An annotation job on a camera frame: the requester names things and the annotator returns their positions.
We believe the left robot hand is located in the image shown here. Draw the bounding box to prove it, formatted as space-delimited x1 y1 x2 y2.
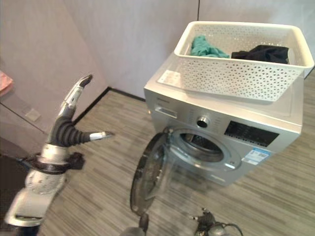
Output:
40 74 116 161

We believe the white sticker on washer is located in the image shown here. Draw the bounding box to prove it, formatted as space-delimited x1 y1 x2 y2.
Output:
157 70 182 86

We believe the black garment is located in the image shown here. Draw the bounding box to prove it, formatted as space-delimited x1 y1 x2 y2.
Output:
231 44 290 65

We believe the black washer display panel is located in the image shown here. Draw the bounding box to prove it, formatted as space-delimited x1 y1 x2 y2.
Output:
224 120 281 148

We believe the glass table top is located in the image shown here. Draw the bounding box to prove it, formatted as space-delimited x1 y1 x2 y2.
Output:
0 94 48 135

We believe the round glass washer door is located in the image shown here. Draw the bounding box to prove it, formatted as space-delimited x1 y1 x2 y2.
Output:
129 127 190 215

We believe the white perforated laundry basket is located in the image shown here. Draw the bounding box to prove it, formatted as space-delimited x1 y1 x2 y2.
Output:
174 21 315 103

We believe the black left wrist clamp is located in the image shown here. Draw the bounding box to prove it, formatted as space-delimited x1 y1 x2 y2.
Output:
16 151 86 175

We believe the blue energy label sticker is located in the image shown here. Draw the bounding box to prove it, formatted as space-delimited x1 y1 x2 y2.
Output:
242 147 272 163

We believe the silver front-load washing machine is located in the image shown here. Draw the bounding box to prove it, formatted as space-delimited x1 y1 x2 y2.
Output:
144 53 304 187

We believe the chrome washer control knob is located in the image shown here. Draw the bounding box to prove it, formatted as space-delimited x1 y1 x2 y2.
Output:
196 115 211 129

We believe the teal green garment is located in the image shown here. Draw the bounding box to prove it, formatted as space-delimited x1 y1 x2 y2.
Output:
190 35 230 59

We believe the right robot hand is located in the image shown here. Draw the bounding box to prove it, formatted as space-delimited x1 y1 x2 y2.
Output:
123 213 150 236

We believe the washer detergent drawer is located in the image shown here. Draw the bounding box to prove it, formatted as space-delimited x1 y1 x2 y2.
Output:
155 104 178 118

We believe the pink cloth item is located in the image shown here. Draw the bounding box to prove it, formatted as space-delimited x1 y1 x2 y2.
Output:
0 70 14 97

